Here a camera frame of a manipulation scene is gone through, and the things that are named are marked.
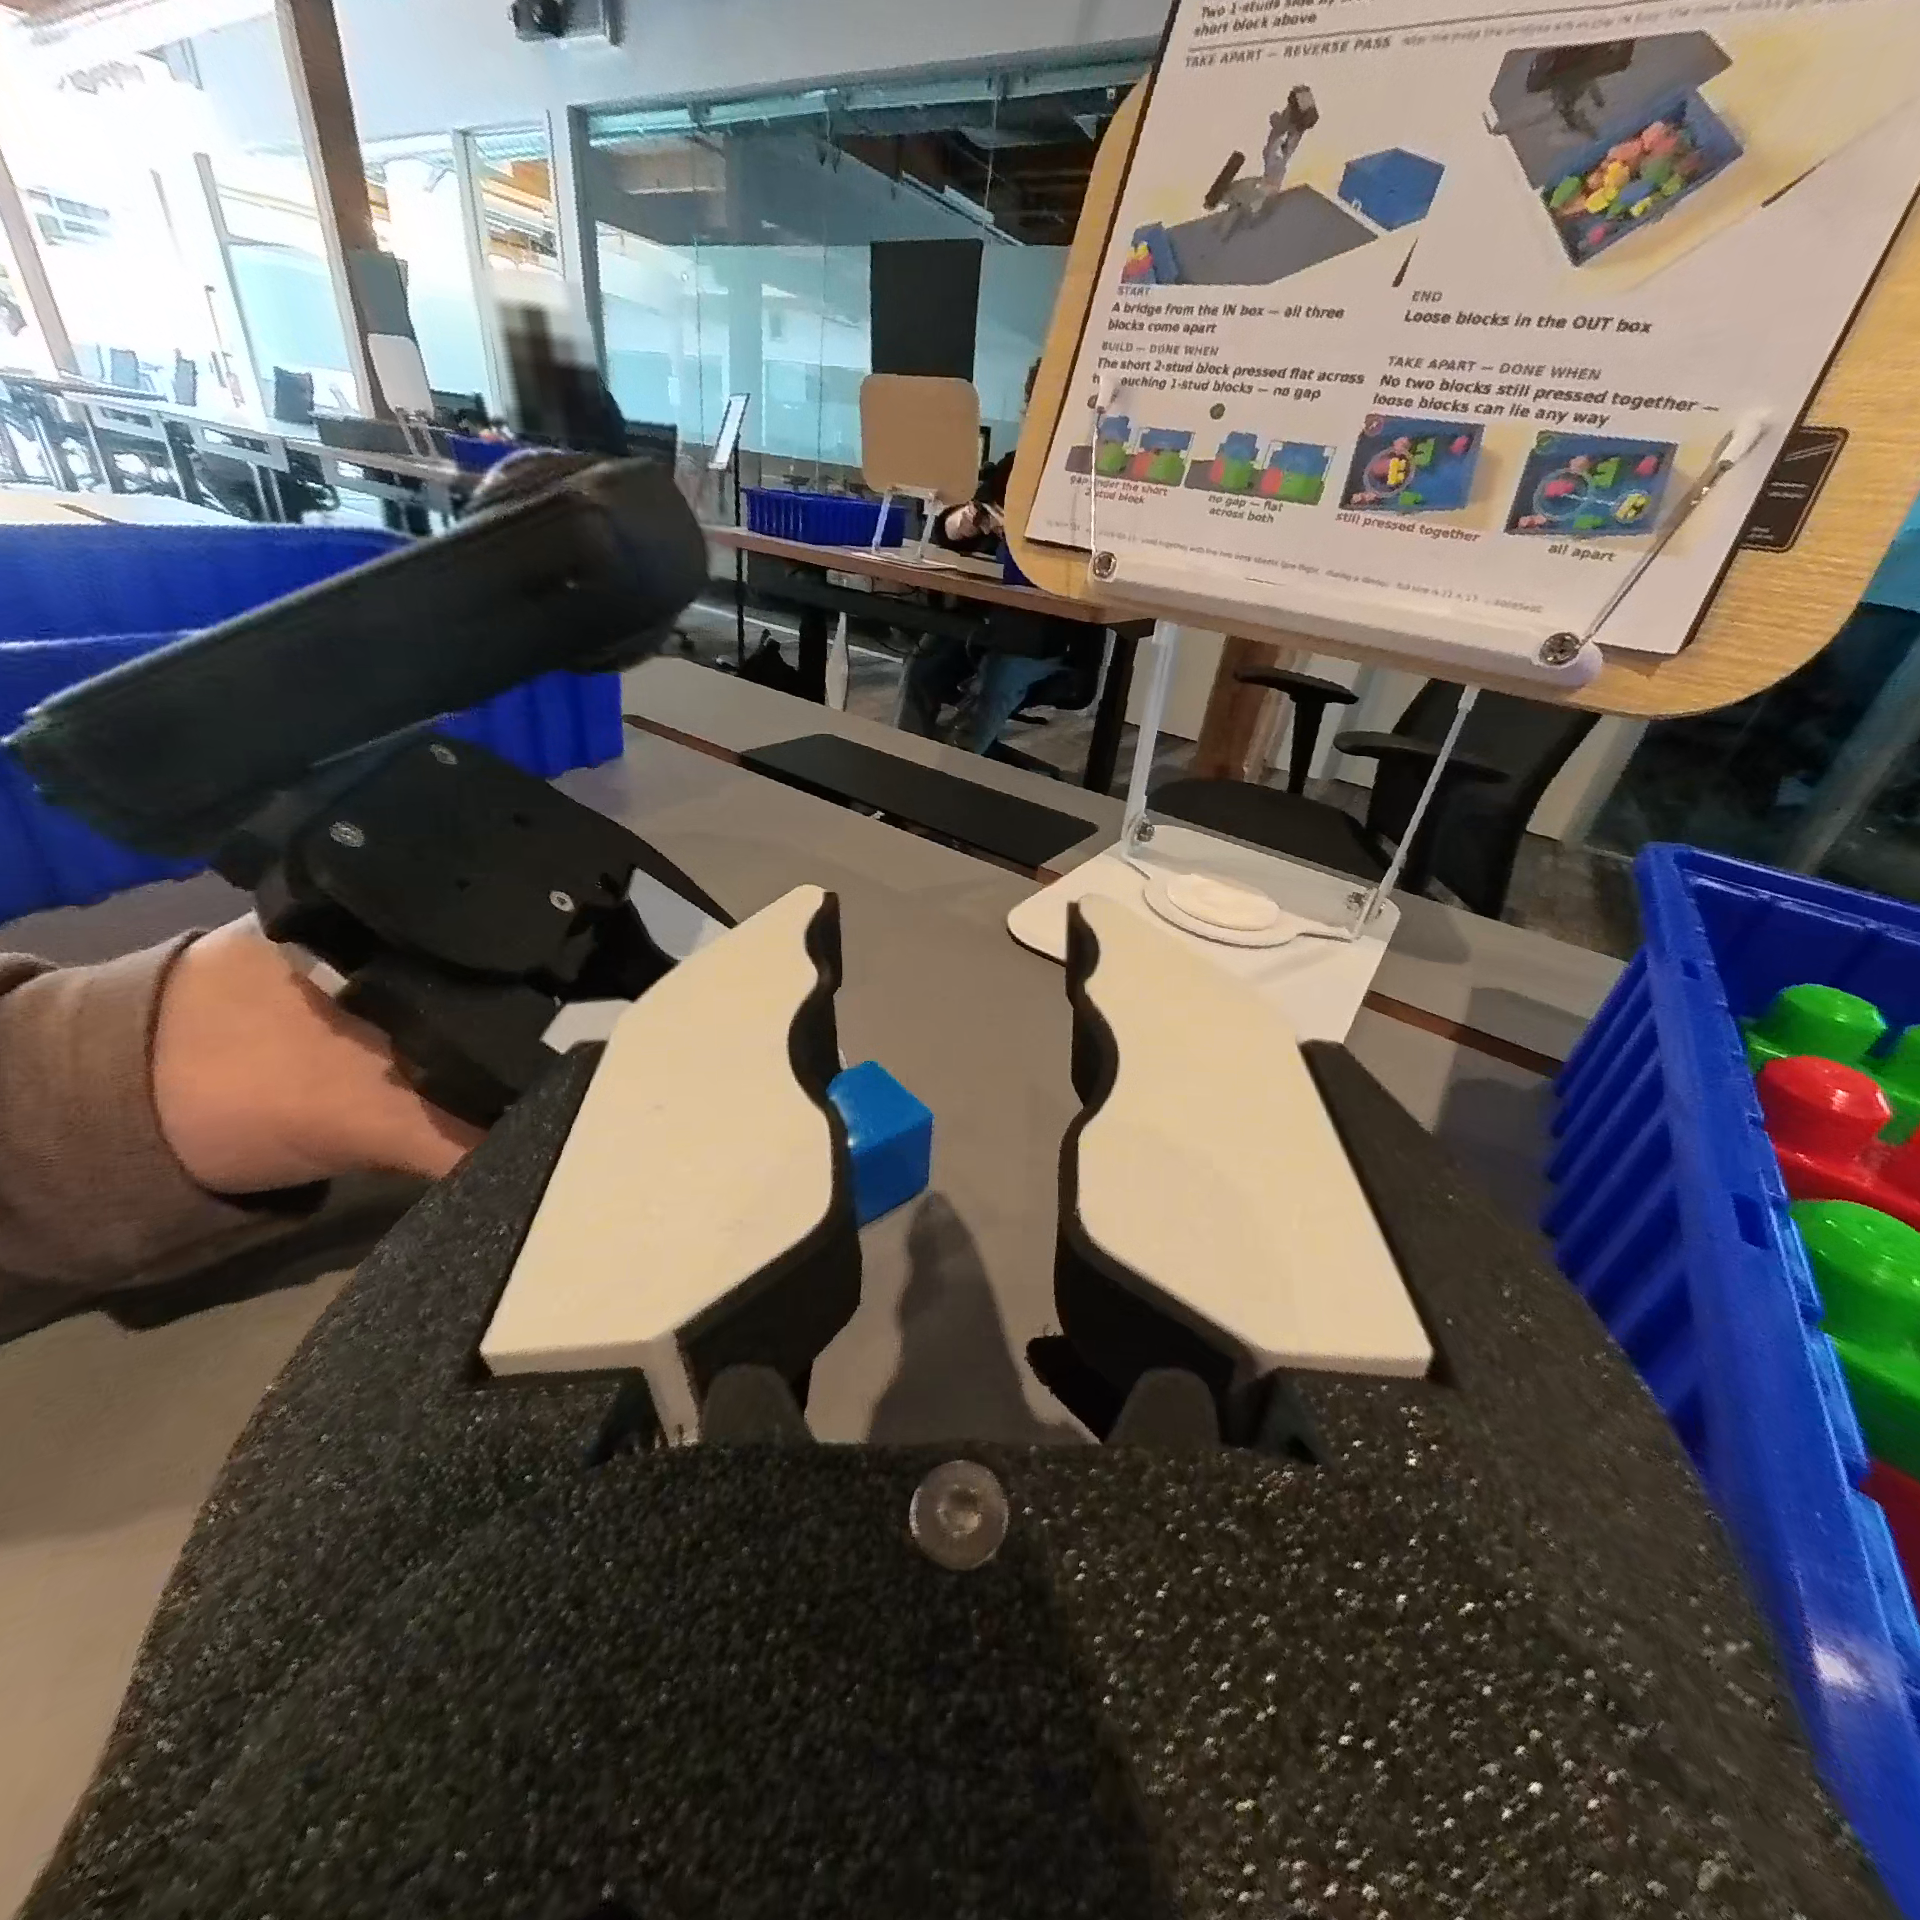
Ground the white board document stand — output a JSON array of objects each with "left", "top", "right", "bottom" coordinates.
[{"left": 367, "top": 332, "right": 437, "bottom": 459}]

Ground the person's left forearm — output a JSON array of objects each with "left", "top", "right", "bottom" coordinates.
[{"left": 0, "top": 952, "right": 332, "bottom": 1337}]

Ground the green two-stud block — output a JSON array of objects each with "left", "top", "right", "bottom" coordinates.
[
  {"left": 1789, "top": 1201, "right": 1920, "bottom": 1479},
  {"left": 1743, "top": 983, "right": 1920, "bottom": 1144}
]

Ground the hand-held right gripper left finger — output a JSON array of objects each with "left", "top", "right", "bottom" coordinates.
[{"left": 479, "top": 885, "right": 864, "bottom": 1446}]

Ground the person's left hand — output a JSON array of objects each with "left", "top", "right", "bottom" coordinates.
[{"left": 150, "top": 915, "right": 497, "bottom": 1202}]

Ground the wooden office desk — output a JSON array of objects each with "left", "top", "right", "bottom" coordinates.
[{"left": 701, "top": 521, "right": 1157, "bottom": 797}]

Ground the tan board document stand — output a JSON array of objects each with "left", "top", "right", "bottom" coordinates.
[{"left": 857, "top": 372, "right": 984, "bottom": 559}]

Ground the blue one-stud block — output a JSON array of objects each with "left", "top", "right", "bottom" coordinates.
[{"left": 824, "top": 1059, "right": 935, "bottom": 1226}]

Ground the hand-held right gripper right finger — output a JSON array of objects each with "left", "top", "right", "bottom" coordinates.
[{"left": 1053, "top": 894, "right": 1436, "bottom": 1382}]

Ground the black office chair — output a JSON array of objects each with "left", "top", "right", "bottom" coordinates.
[{"left": 1155, "top": 667, "right": 1598, "bottom": 917}]

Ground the printed instruction sheet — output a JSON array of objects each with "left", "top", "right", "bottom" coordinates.
[{"left": 1024, "top": 0, "right": 1861, "bottom": 661}]

